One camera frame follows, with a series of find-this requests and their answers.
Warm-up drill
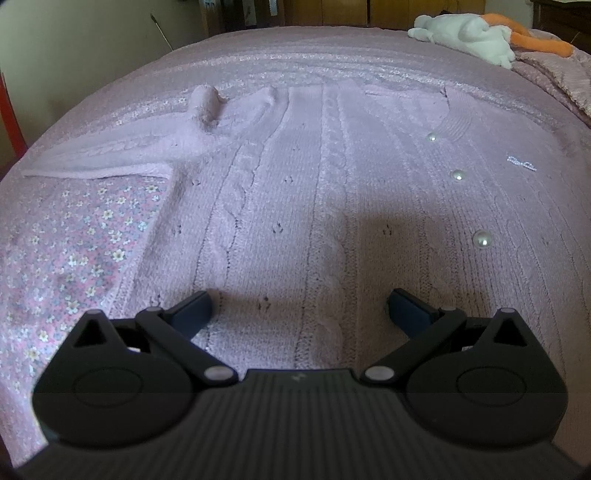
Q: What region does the pink knitted cardigan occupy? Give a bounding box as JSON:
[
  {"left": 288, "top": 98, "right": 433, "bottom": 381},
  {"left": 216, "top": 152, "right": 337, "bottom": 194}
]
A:
[{"left": 20, "top": 75, "right": 591, "bottom": 379}]

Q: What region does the pink floral bedspread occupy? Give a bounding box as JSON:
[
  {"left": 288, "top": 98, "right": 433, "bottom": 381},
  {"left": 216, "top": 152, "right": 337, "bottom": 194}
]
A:
[{"left": 0, "top": 25, "right": 591, "bottom": 467}]

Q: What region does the red object at left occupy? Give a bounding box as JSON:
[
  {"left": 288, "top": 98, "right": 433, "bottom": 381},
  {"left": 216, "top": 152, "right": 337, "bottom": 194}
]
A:
[{"left": 0, "top": 74, "right": 28, "bottom": 159}]

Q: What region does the pink quilted blanket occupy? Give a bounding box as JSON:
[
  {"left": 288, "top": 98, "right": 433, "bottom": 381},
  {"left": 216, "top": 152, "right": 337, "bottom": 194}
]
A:
[{"left": 513, "top": 45, "right": 590, "bottom": 126}]

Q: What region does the orange plush toy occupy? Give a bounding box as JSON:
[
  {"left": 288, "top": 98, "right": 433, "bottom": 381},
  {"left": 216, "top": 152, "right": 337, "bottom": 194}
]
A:
[{"left": 482, "top": 13, "right": 574, "bottom": 58}]

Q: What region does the white plush toy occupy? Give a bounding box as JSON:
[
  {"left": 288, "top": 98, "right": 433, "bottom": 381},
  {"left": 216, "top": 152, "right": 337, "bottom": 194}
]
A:
[{"left": 408, "top": 13, "right": 516, "bottom": 70}]

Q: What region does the wooden wardrobe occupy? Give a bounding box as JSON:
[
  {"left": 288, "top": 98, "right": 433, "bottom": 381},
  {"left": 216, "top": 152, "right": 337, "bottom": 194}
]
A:
[{"left": 277, "top": 0, "right": 486, "bottom": 30}]

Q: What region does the thin stick against wall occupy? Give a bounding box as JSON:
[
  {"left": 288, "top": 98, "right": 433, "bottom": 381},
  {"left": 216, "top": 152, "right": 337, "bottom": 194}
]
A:
[{"left": 150, "top": 13, "right": 174, "bottom": 52}]

